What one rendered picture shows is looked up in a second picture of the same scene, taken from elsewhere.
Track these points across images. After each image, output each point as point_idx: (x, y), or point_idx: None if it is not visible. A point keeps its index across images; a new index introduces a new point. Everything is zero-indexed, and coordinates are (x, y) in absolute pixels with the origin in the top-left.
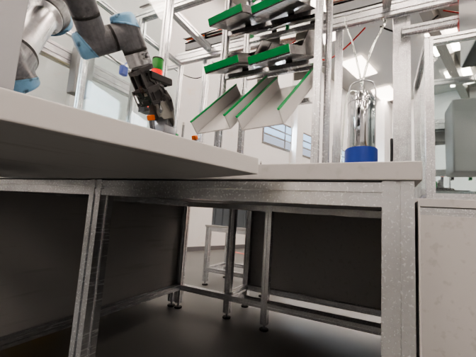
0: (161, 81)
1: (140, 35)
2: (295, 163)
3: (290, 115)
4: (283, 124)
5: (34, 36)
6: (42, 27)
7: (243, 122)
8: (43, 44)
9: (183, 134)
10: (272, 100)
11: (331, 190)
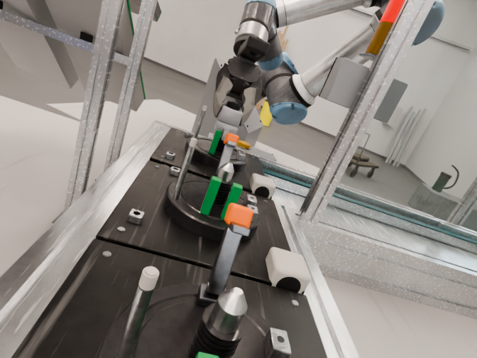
0: (240, 51)
1: (243, 13)
2: (17, 101)
3: (8, 52)
4: (18, 67)
5: (314, 66)
6: (336, 50)
7: (71, 78)
8: (328, 69)
9: (196, 126)
10: (28, 15)
11: None
